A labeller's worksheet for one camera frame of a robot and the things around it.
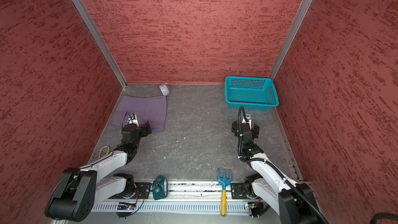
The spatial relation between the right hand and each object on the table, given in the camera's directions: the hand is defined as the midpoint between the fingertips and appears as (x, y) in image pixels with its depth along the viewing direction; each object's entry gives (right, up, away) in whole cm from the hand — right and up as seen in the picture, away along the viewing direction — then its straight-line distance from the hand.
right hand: (243, 124), depth 86 cm
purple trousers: (-58, +8, +19) cm, 62 cm away
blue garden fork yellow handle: (-12, -27, -11) cm, 32 cm away
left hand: (-61, -1, +4) cm, 61 cm away
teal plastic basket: (+16, +19, +31) cm, 40 cm away
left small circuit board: (-62, -37, -14) cm, 73 cm away
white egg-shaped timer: (-51, +21, +22) cm, 60 cm away
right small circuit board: (+2, -37, -16) cm, 40 cm away
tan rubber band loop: (-80, -13, -1) cm, 81 cm away
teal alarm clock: (-43, -25, -18) cm, 53 cm away
